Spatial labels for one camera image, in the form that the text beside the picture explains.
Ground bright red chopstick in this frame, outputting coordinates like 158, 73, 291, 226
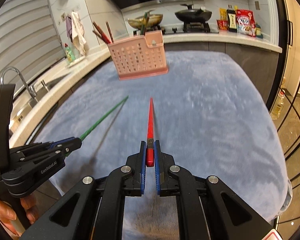
146, 98, 154, 167

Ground green chopstick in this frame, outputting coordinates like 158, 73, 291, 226
79, 96, 129, 142
140, 12, 148, 35

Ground dark red chopstick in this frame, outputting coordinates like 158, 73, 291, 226
142, 17, 149, 35
93, 30, 107, 44
93, 22, 111, 44

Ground brown chopstick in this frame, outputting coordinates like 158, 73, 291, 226
106, 21, 114, 43

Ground chrome kitchen faucet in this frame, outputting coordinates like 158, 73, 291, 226
0, 66, 51, 100

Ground person's left hand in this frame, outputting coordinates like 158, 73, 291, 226
0, 194, 39, 239

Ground stainless steel sink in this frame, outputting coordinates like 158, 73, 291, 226
9, 75, 65, 137

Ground blue-grey fleece table cloth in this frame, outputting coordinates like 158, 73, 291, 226
33, 50, 293, 240

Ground pink perforated utensil holder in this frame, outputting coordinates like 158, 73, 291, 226
108, 30, 168, 80

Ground cooking oil bottle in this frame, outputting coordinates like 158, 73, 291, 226
270, 90, 285, 120

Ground green dish soap bottle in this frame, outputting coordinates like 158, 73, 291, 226
64, 43, 76, 62

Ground black gas stove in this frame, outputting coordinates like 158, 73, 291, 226
146, 23, 219, 35

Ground white hanging towel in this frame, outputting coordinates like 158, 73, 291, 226
71, 11, 87, 56

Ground golden wok with glass lid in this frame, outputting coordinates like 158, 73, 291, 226
126, 12, 163, 30

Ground red snack packet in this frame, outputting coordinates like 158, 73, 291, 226
217, 20, 229, 31

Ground black frying pan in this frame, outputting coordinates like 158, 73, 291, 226
174, 4, 212, 23

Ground purple hanging cloth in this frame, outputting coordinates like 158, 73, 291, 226
65, 15, 72, 42

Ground small green jar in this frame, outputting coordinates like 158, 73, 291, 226
255, 24, 263, 39

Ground red white cereal bag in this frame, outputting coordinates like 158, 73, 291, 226
236, 9, 256, 37

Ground yellow snack packet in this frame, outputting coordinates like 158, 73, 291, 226
219, 8, 228, 21

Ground dark soy sauce bottle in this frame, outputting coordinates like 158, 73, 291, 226
226, 4, 237, 33

